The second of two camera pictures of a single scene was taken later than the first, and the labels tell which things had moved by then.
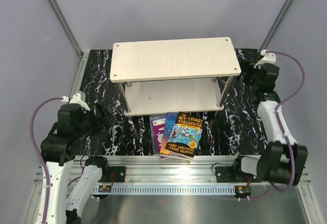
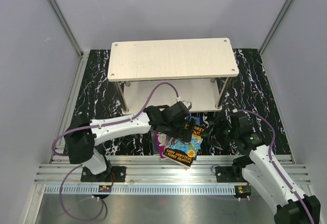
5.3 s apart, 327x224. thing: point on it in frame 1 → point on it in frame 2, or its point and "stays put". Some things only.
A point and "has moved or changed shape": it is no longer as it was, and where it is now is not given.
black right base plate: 234,174 stays put
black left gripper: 106,117 → 186,134
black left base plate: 119,173 stays put
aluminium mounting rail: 153,170 stays put
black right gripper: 247,67 → 210,131
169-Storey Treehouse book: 184,138 has moved or changed shape
